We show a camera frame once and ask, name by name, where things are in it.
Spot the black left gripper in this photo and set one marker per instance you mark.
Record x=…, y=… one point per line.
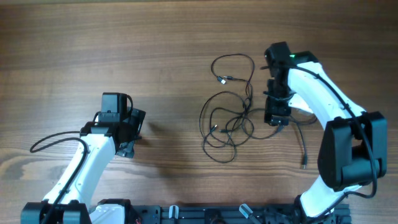
x=135, y=117

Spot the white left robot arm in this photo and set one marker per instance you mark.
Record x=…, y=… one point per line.
x=112, y=132

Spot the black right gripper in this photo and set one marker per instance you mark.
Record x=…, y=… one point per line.
x=272, y=108

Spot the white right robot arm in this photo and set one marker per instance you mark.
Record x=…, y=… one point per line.
x=353, y=151

